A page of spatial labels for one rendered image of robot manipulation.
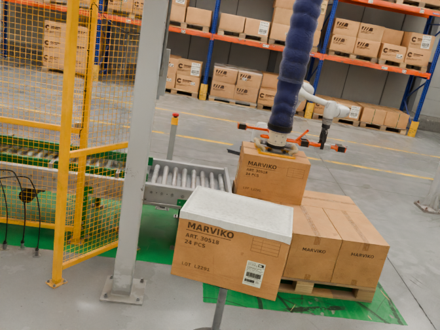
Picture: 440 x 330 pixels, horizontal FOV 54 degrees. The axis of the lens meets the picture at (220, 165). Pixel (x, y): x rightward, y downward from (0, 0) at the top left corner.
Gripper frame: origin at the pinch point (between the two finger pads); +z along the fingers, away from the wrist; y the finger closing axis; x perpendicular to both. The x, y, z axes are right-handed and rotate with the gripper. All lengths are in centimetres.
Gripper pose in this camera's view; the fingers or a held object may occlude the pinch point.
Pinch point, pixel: (321, 145)
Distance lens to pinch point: 410.7
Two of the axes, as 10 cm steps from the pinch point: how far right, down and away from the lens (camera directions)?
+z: -1.7, 9.3, 3.2
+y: 0.3, 3.3, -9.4
